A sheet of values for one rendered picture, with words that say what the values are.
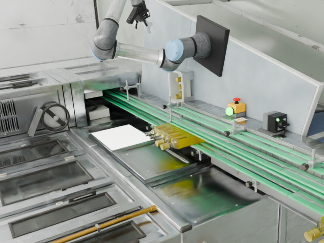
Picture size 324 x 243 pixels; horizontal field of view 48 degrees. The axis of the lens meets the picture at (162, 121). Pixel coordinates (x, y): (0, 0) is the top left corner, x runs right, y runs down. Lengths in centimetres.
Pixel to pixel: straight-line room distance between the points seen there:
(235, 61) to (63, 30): 397
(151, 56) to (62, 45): 363
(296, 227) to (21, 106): 200
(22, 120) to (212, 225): 172
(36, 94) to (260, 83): 166
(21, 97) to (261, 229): 187
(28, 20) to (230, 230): 445
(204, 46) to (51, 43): 378
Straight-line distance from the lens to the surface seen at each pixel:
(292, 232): 215
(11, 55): 558
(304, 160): 160
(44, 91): 286
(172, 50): 209
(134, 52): 214
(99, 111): 315
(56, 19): 567
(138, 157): 226
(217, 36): 210
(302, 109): 178
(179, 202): 183
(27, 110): 288
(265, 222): 197
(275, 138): 175
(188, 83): 238
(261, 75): 192
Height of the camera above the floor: 207
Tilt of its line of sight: 27 degrees down
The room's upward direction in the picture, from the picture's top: 104 degrees counter-clockwise
